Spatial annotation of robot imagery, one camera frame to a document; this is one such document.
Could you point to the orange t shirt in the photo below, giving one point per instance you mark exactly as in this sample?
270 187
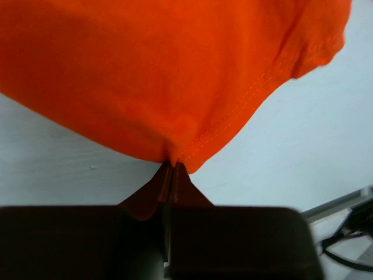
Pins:
161 80

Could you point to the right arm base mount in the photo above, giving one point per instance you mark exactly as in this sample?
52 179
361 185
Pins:
358 223

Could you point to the aluminium table rail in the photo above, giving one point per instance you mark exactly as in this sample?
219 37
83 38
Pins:
334 206

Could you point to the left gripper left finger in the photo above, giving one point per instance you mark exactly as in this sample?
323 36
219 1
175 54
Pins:
143 203

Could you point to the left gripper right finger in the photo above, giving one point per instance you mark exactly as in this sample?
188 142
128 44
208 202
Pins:
184 192

